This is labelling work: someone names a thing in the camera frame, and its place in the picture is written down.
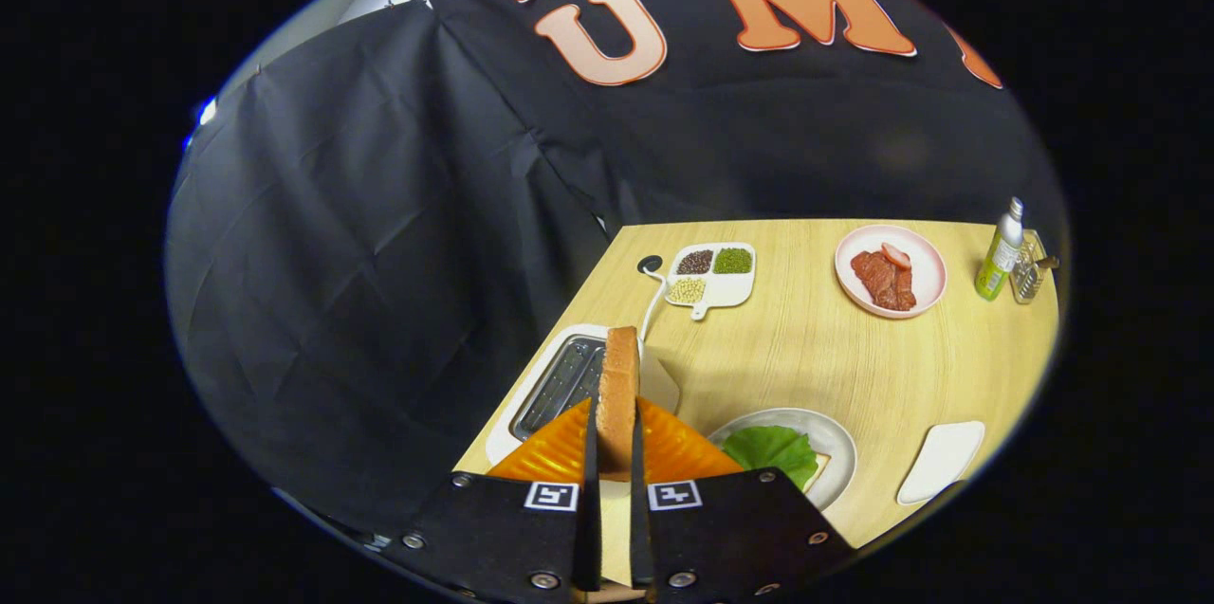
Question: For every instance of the white divided seed dish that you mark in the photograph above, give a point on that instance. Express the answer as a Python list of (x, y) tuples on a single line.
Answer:
[(726, 291)]

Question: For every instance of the silver bottle green label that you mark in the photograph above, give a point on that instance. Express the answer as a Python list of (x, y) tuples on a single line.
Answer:
[(996, 267)]

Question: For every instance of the cream white toaster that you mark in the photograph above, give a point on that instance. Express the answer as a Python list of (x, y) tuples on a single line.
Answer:
[(659, 386)]

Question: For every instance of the white round plate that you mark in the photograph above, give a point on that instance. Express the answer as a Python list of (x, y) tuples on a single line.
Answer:
[(839, 462)]

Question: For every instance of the white square plate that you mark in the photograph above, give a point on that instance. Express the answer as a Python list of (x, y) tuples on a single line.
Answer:
[(939, 462)]

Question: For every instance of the red sausage piece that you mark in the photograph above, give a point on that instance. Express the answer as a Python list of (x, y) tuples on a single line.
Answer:
[(895, 255)]

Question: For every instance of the green lettuce leaf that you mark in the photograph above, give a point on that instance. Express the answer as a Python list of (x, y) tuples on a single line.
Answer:
[(768, 448)]

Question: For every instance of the white square bread slice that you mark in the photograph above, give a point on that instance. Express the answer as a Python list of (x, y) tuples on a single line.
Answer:
[(820, 469)]

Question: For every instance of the pink round plate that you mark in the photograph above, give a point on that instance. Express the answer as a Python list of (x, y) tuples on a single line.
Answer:
[(925, 286)]

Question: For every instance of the black backdrop cloth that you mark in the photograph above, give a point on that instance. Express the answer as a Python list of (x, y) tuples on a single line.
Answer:
[(379, 253)]

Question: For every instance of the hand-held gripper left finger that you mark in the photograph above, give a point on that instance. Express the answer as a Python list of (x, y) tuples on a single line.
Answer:
[(503, 538)]

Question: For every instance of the brown meat slice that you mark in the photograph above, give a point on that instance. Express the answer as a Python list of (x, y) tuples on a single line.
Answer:
[(882, 286)]

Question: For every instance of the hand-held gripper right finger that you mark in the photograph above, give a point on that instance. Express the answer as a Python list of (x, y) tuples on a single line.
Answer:
[(740, 538)]

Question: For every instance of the brown crust bread slice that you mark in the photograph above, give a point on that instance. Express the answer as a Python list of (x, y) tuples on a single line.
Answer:
[(618, 395)]

